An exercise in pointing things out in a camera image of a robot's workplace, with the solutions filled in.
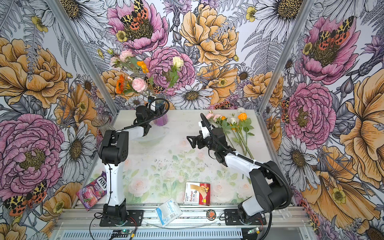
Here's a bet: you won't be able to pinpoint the pink snack packet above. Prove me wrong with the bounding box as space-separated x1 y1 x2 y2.
77 172 107 211

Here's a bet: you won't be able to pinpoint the pink rose flower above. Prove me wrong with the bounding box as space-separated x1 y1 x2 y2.
126 78 155 98

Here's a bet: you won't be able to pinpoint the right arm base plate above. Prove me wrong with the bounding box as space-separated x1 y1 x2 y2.
224 209 267 226

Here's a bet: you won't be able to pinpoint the cream white rose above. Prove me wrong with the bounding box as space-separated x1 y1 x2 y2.
169 57 184 88

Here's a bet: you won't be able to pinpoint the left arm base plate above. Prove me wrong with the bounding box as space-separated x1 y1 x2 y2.
100 210 144 227

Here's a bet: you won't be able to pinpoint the orange yellow flower stems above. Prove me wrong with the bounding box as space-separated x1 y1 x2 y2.
217 108 254 159

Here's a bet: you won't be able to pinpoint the left black corrugated cable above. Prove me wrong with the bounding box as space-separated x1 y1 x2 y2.
122 97 171 131

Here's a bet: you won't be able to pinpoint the black corrugated cable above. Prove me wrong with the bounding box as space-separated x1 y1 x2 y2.
200 112 293 211
122 97 171 131

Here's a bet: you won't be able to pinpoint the blue purple glass vase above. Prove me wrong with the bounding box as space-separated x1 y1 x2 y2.
154 95 169 126

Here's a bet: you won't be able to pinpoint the aluminium corner post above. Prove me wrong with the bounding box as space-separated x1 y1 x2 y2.
47 1 119 117
258 0 315 115

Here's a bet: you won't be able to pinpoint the slotted white cable duct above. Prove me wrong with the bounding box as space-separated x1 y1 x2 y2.
57 228 243 240

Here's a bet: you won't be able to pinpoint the red bandage box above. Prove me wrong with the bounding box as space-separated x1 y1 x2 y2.
184 182 211 206

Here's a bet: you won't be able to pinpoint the orange gerbera flower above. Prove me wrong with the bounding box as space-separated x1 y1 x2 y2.
116 75 133 95

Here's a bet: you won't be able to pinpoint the yellow ranunculus stem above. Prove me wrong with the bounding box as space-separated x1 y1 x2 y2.
137 61 149 75

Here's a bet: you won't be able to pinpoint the clear ribbed glass vase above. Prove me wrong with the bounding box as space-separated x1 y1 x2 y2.
91 115 113 135

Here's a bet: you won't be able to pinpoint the pink carnation stem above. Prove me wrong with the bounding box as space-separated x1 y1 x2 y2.
107 49 141 73
206 112 237 147

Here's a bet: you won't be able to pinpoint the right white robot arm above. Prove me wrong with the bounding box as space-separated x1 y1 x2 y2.
187 127 292 223

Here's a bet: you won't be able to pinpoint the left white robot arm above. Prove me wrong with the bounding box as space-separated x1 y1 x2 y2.
98 105 161 222

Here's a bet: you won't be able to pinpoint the white blue tissue pack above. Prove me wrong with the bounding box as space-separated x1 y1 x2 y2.
156 199 183 228

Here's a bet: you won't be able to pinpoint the right aluminium corner post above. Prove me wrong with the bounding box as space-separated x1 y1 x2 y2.
258 0 315 115

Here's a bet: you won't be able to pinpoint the right black corrugated cable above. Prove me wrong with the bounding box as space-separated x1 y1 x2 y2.
200 112 293 211

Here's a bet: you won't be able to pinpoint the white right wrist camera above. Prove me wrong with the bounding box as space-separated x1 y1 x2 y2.
199 121 211 139

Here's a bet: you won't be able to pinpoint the small green circuit board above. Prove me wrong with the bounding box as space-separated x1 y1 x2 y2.
112 229 132 237

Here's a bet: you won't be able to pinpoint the left aluminium corner post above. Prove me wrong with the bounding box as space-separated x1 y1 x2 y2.
47 1 119 117

